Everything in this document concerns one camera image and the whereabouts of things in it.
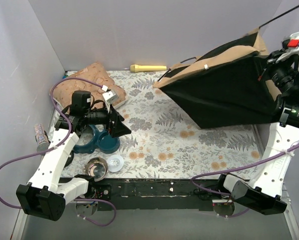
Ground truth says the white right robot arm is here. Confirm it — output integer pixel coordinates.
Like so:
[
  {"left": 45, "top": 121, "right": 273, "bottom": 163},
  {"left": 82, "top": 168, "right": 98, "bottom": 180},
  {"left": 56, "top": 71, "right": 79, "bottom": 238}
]
[{"left": 215, "top": 47, "right": 299, "bottom": 215}]

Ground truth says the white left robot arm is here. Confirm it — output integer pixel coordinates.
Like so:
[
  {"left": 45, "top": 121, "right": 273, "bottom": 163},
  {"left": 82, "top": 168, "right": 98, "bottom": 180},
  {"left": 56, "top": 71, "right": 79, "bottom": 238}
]
[{"left": 16, "top": 90, "right": 131, "bottom": 221}]

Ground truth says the teal double pet feeder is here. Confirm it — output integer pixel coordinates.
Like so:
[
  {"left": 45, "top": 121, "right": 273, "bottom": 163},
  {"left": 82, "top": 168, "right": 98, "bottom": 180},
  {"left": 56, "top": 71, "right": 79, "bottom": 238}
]
[{"left": 73, "top": 125, "right": 121, "bottom": 154}]

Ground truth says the clear plastic lid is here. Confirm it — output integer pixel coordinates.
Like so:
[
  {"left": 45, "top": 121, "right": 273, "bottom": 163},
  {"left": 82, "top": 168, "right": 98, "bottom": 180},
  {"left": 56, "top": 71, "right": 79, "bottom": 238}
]
[{"left": 106, "top": 154, "right": 124, "bottom": 173}]

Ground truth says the stainless steel bowl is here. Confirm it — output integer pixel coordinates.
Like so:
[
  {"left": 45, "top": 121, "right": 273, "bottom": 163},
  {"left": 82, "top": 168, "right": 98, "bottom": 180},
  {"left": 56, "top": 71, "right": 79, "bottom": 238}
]
[{"left": 84, "top": 157, "right": 108, "bottom": 182}]

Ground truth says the floral table mat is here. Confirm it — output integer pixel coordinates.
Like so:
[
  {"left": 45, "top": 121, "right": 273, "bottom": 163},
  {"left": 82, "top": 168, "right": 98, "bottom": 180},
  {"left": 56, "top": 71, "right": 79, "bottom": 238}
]
[{"left": 38, "top": 69, "right": 268, "bottom": 180}]

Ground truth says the black microphone stand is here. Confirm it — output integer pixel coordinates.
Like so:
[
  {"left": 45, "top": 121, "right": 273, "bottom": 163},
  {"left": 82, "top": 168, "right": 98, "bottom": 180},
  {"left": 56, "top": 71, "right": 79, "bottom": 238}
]
[{"left": 64, "top": 152, "right": 74, "bottom": 168}]

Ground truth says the peach patterned pillow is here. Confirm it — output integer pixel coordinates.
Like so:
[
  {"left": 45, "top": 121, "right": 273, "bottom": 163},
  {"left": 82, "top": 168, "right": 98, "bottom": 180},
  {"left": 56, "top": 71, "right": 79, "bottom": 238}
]
[{"left": 50, "top": 62, "right": 128, "bottom": 110}]

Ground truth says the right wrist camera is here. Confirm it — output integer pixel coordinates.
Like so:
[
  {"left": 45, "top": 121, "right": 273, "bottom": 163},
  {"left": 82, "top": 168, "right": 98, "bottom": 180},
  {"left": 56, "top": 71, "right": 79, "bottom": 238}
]
[{"left": 276, "top": 31, "right": 299, "bottom": 63}]

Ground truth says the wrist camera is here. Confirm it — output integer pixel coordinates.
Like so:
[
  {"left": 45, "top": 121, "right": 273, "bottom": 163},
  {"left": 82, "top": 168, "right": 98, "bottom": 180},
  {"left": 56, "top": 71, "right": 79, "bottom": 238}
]
[
  {"left": 276, "top": 31, "right": 299, "bottom": 63},
  {"left": 101, "top": 85, "right": 119, "bottom": 109}
]

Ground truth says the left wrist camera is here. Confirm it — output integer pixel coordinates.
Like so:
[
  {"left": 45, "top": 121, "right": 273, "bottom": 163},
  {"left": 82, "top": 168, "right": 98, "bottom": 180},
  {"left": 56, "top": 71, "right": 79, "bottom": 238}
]
[{"left": 101, "top": 85, "right": 119, "bottom": 109}]

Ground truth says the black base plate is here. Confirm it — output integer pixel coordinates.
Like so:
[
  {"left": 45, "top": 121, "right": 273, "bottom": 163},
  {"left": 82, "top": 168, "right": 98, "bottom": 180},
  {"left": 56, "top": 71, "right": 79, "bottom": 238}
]
[{"left": 66, "top": 174, "right": 275, "bottom": 212}]

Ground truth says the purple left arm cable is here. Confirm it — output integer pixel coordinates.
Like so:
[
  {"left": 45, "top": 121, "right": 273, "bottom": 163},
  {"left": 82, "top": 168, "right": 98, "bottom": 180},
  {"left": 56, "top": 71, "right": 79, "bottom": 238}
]
[{"left": 0, "top": 77, "right": 117, "bottom": 227}]

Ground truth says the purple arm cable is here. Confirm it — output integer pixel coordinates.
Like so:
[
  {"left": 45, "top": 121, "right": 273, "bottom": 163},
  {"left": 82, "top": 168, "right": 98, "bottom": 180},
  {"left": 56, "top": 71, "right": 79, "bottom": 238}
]
[
  {"left": 190, "top": 42, "right": 299, "bottom": 218},
  {"left": 0, "top": 77, "right": 117, "bottom": 227}
]

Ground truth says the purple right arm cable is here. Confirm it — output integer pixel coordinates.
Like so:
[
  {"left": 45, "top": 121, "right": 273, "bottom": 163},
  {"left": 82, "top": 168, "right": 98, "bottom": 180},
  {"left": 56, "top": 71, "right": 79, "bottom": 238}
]
[{"left": 190, "top": 42, "right": 299, "bottom": 218}]

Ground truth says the aluminium frame rail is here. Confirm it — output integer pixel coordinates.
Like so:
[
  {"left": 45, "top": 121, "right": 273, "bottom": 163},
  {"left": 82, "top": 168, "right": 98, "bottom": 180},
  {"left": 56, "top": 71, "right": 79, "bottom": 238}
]
[{"left": 15, "top": 201, "right": 299, "bottom": 240}]

